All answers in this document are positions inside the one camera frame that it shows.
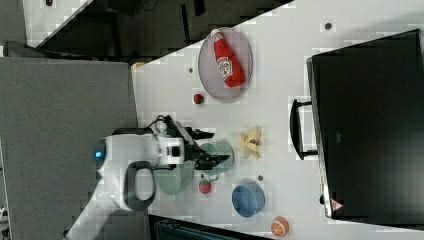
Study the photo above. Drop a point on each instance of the green mug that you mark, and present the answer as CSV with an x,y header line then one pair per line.
x,y
222,147

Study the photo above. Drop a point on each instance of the small red strawberry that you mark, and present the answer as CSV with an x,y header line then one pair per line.
x,y
198,99

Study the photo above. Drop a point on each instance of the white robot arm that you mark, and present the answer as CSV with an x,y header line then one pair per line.
x,y
120,156

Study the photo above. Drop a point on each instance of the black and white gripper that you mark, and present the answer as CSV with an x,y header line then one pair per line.
x,y
177,145

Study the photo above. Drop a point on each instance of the yellow plush peeled banana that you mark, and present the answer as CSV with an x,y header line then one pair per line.
x,y
248,144

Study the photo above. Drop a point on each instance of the black toaster oven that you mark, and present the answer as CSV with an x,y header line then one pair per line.
x,y
364,123

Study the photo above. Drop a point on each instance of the green perforated colander bowl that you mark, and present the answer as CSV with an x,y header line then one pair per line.
x,y
171,182

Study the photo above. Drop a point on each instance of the red ketchup bottle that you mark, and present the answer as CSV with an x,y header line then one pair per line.
x,y
227,62

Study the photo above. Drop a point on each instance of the orange slice toy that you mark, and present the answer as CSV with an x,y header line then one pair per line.
x,y
279,226

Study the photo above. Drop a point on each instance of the blue bowl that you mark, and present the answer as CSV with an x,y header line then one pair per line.
x,y
248,199

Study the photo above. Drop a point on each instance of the pink plate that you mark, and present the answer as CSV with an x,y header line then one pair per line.
x,y
210,77

